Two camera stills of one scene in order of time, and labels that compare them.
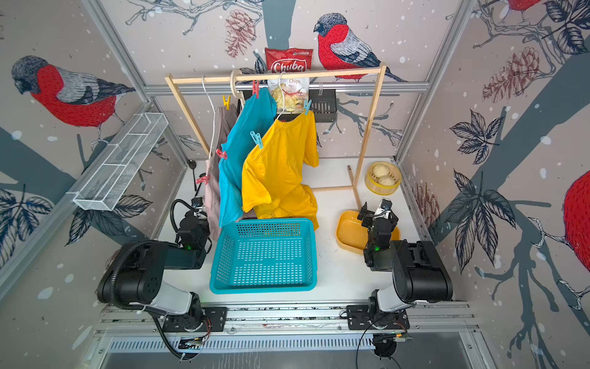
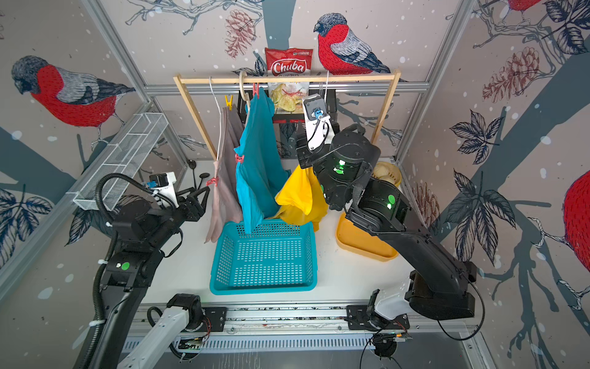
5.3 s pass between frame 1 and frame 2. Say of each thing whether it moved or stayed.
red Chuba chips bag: stayed
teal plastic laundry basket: stayed
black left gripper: moved
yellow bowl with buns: stayed
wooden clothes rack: moved
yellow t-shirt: moved
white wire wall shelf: stayed
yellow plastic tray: stayed
